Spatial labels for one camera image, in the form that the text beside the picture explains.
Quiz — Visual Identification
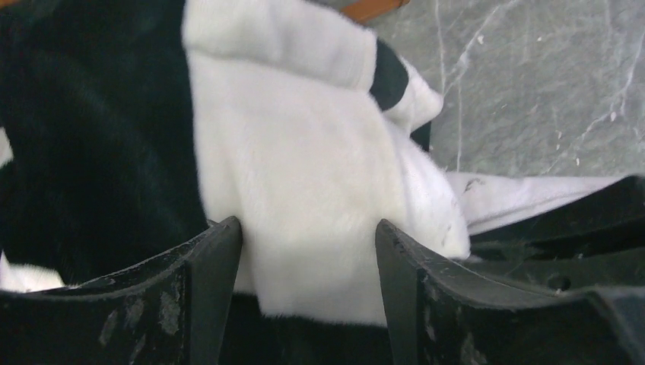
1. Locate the black white checkered pillowcase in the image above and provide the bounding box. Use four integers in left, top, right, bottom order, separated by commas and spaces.
1, 1, 470, 364

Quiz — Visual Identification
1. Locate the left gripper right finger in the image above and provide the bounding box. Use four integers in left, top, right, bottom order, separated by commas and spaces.
376, 221, 644, 364

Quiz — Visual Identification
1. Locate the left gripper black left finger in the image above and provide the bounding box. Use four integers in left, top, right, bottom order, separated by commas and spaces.
1, 217, 243, 364

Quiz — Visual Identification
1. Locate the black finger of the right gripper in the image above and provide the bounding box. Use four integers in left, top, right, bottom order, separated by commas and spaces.
467, 176, 644, 291

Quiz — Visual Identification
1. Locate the wooden shelf rack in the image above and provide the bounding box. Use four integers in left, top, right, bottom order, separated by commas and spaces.
340, 0, 410, 24

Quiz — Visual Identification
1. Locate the white pillow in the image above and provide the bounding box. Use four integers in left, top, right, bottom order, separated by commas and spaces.
446, 172, 623, 235

